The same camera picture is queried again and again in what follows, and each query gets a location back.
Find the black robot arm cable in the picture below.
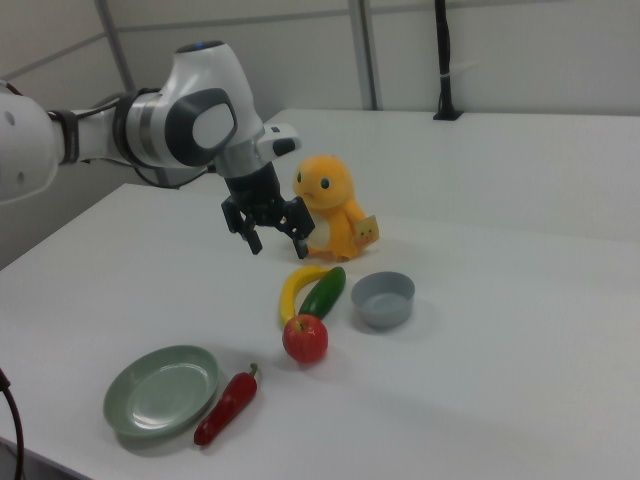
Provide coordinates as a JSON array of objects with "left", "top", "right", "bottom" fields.
[{"left": 47, "top": 89, "right": 217, "bottom": 191}]

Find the yellow banana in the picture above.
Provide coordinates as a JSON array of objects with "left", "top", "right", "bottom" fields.
[{"left": 278, "top": 265, "right": 334, "bottom": 329}]

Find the black pole with base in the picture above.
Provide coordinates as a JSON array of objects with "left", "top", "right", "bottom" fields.
[{"left": 432, "top": 0, "right": 464, "bottom": 122}]

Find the orange plush toy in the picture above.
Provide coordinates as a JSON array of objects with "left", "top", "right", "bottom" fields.
[{"left": 292, "top": 153, "right": 380, "bottom": 262}]

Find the small grey bowl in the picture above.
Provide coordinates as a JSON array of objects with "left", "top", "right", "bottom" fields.
[{"left": 349, "top": 270, "right": 417, "bottom": 329}]

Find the pale green plate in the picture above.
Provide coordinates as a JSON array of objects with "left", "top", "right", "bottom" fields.
[{"left": 102, "top": 344, "right": 221, "bottom": 437}]

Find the red chili pepper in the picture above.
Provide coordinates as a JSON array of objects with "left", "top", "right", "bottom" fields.
[{"left": 193, "top": 362, "right": 261, "bottom": 447}]

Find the red apple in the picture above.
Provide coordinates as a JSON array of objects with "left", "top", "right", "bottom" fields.
[{"left": 281, "top": 313, "right": 330, "bottom": 365}]

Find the green cucumber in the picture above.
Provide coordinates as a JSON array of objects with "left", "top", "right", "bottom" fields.
[{"left": 297, "top": 266, "right": 347, "bottom": 320}]

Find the dark loose cable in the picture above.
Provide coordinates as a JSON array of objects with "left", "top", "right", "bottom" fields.
[{"left": 0, "top": 367, "right": 28, "bottom": 480}]

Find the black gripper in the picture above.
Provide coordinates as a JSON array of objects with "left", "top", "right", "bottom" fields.
[{"left": 220, "top": 164, "right": 317, "bottom": 261}]

